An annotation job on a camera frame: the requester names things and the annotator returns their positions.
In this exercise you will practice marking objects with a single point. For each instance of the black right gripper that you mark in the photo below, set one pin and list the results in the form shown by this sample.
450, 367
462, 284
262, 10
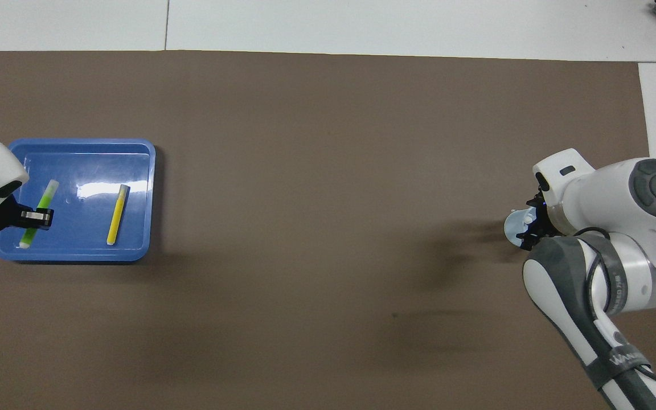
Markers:
545, 222

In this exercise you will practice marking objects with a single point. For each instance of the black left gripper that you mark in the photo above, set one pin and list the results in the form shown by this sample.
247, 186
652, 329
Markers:
3, 219

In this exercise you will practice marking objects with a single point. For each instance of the green highlighter pen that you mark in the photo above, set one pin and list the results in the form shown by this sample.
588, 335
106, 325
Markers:
47, 196

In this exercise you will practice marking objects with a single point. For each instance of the yellow highlighter pen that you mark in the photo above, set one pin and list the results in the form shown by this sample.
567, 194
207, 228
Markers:
117, 216

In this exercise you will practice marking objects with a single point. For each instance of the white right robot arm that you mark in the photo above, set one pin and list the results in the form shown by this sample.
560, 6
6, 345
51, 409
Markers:
607, 199

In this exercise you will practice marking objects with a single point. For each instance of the blue plastic tray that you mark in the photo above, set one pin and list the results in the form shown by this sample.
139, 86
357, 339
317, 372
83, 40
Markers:
89, 165

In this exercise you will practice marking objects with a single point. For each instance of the clear plastic measuring cup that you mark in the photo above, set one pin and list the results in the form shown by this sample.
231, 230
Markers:
513, 228

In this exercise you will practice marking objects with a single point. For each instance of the brown table mat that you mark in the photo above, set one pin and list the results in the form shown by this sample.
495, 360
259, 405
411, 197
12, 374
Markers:
328, 171

